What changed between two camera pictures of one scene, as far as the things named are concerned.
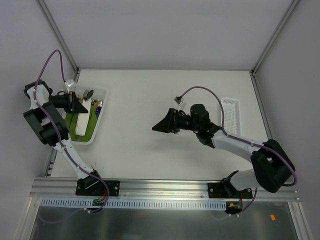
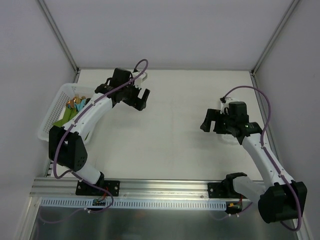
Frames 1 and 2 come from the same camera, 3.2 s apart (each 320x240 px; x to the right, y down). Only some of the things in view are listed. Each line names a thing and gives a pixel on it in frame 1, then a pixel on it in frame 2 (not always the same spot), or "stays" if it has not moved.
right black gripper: (173, 120) → (216, 122)
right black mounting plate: (227, 190) stays
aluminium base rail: (64, 188) stays
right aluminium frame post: (274, 37) stays
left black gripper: (72, 102) → (136, 96)
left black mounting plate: (98, 188) stays
